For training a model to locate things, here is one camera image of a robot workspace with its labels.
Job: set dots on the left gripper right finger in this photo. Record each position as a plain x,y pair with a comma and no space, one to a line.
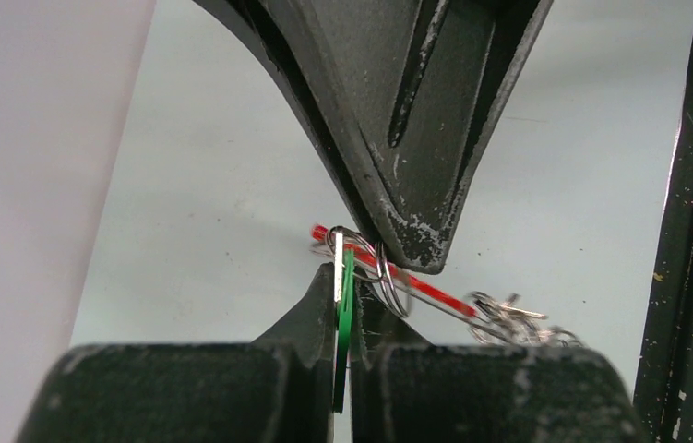
407,389

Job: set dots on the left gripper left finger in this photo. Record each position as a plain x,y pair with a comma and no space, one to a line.
276,388

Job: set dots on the red keyring with keys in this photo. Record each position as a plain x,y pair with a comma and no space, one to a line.
489,320

